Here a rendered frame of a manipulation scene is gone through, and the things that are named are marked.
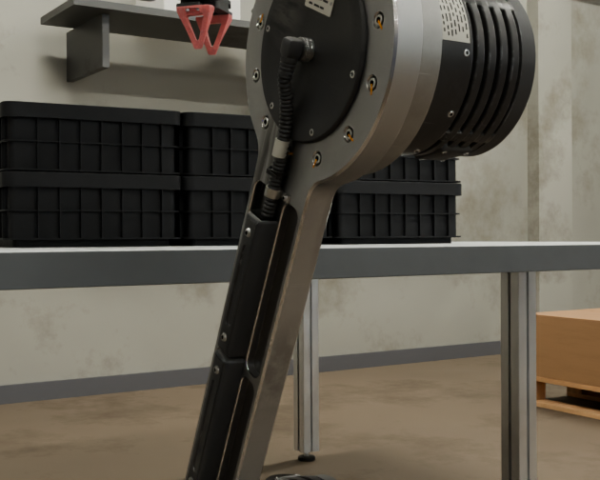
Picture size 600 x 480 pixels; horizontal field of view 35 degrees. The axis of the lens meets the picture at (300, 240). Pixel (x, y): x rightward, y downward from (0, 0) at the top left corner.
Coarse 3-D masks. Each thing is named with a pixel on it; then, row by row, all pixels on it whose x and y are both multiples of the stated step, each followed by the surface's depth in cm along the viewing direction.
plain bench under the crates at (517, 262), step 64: (0, 256) 98; (64, 256) 102; (128, 256) 106; (192, 256) 110; (320, 256) 120; (384, 256) 126; (448, 256) 132; (512, 256) 139; (576, 256) 147; (512, 320) 222; (512, 384) 222; (512, 448) 222
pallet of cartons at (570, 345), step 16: (544, 320) 390; (560, 320) 382; (576, 320) 375; (592, 320) 368; (544, 336) 390; (560, 336) 382; (576, 336) 375; (592, 336) 368; (544, 352) 390; (560, 352) 382; (576, 352) 375; (592, 352) 368; (544, 368) 390; (560, 368) 382; (576, 368) 375; (592, 368) 368; (544, 384) 400; (560, 384) 382; (576, 384) 374; (592, 384) 368; (544, 400) 397; (592, 400) 406; (592, 416) 367
